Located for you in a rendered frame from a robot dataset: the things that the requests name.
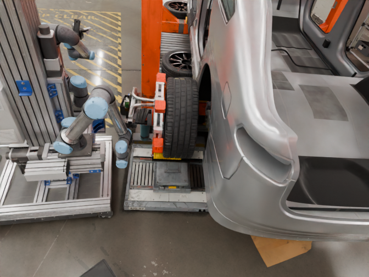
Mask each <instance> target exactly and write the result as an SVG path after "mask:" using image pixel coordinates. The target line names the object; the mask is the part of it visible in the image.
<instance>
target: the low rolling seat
mask: <svg viewBox="0 0 369 277"><path fill-rule="evenodd" d="M79 277H117V276H116V275H115V273H114V272H113V270H112V269H111V267H110V266H109V264H108V263H107V262H106V260H105V259H102V260H101V261H100V262H98V263H97V264H96V265H94V266H93V267H91V268H90V269H89V270H88V271H86V272H84V273H83V274H82V275H80V276H79Z"/></svg>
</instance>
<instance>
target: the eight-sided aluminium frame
mask: <svg viewBox="0 0 369 277"><path fill-rule="evenodd" d="M158 92H161V97H158ZM155 100H162V101H164V82H156V94H155ZM156 121H157V113H155V114H154V127H153V133H154V136H153V138H156V134H159V138H161V136H162V133H163V113H160V125H157V124H156Z"/></svg>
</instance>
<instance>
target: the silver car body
mask: <svg viewBox="0 0 369 277"><path fill-rule="evenodd" d="M314 1H315V0H187V15H188V13H190V9H191V8H192V7H193V8H194V10H195V12H194V10H193V13H195V17H194V21H193V23H192V26H191V27H190V29H189V39H190V44H191V59H192V75H193V79H195V80H196V81H197V83H198V79H199V75H200V71H201V69H202V66H203V64H204V63H205V62H207V63H208V65H209V68H210V74H211V111H210V123H209V132H208V139H207V143H206V149H205V153H204V158H203V161H202V164H203V174H204V183H205V193H206V202H207V207H208V211H209V213H210V215H211V217H212V218H213V219H214V220H215V221H216V222H217V223H219V224H220V225H222V226H224V227H226V228H228V229H231V230H233V231H236V232H240V233H243V234H247V235H252V236H258V237H265V238H271V239H281V240H298V241H334V242H369V70H368V71H361V70H360V69H359V68H358V67H357V66H356V65H355V64H354V63H353V61H352V60H351V59H350V58H349V57H348V56H347V53H346V45H347V42H348V39H349V37H350V35H351V33H352V31H353V29H354V27H355V24H356V22H357V20H358V18H359V16H360V14H361V11H362V9H363V7H364V4H365V2H366V0H348V1H347V3H346V5H345V7H344V9H343V10H342V12H341V14H340V16H339V18H338V19H337V21H336V23H335V24H334V26H333V27H332V29H331V31H330V32H328V33H325V32H324V31H323V30H322V29H321V28H320V27H319V26H318V25H317V24H316V23H315V22H314V20H313V19H312V17H311V9H312V6H313V4H314Z"/></svg>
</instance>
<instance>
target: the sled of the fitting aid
mask: <svg viewBox="0 0 369 277"><path fill-rule="evenodd" d="M187 166H188V186H177V185H157V184H156V183H157V168H158V162H155V163H154V185H153V192H160V193H190V192H191V177H190V169H189V163H187Z"/></svg>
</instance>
